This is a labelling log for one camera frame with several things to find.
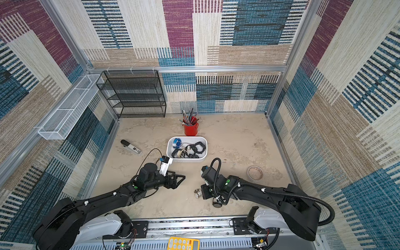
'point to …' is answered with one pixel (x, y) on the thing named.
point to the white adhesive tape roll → (255, 173)
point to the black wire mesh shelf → (134, 94)
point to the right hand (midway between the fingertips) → (206, 193)
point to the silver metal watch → (198, 192)
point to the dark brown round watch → (215, 203)
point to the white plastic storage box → (187, 149)
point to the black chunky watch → (174, 154)
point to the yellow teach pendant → (177, 243)
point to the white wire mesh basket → (66, 116)
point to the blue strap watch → (176, 142)
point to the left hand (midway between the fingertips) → (181, 175)
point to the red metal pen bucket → (191, 130)
